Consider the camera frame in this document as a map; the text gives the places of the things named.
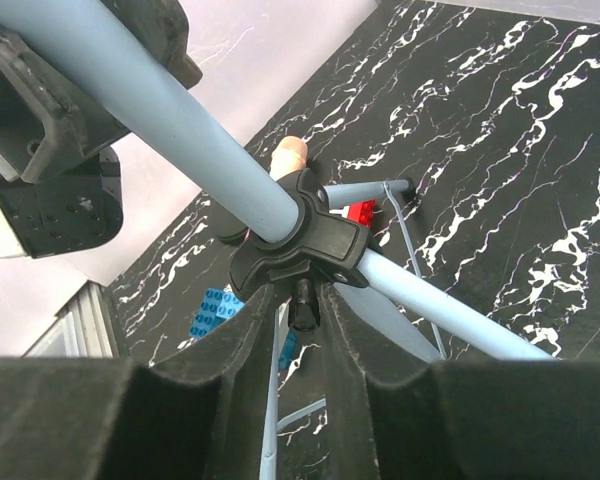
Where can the pink toy microphone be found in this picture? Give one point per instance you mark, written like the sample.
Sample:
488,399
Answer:
289,156

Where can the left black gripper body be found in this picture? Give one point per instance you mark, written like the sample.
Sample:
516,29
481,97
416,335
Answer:
80,209

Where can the blue grey brick toy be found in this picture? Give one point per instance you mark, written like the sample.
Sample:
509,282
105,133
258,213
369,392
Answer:
218,306

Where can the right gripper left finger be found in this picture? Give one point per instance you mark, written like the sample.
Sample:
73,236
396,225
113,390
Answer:
200,414

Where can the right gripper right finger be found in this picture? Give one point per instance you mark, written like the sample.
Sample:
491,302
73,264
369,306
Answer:
393,416

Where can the blue music stand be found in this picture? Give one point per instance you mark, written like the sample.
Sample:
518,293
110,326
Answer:
292,234

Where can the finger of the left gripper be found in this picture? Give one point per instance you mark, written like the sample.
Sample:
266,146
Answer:
47,124
169,43

